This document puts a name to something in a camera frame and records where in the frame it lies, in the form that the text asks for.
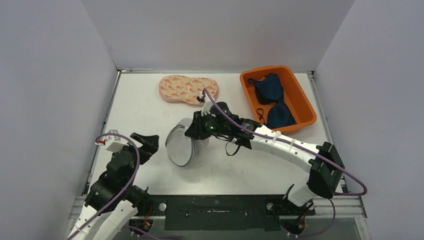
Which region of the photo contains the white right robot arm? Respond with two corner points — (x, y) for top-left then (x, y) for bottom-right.
(184, 102), (345, 215)

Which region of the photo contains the orange plastic bin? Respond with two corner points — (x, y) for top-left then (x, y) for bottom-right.
(240, 65), (317, 133)

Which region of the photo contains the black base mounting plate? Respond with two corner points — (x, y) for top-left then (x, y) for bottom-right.
(135, 194), (316, 232)

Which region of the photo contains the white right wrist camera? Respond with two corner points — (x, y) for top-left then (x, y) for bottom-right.
(197, 91), (215, 116)

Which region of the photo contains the pink carrot-print laundry bag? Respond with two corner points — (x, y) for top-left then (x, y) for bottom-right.
(158, 75), (219, 106)

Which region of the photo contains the navy blue bra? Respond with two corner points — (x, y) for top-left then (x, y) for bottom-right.
(247, 73), (297, 129)

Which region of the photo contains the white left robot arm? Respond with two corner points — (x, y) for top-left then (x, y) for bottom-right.
(67, 130), (160, 240)

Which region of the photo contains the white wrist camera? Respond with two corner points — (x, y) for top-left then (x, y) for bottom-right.
(197, 91), (215, 116)
(103, 129), (128, 153)

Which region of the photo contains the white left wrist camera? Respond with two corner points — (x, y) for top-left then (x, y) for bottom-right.
(103, 129), (128, 153)

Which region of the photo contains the white mesh cylindrical laundry bag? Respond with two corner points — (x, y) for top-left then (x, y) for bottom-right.
(165, 118), (210, 167)

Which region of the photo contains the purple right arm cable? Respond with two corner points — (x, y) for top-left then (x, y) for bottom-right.
(202, 87), (368, 197)

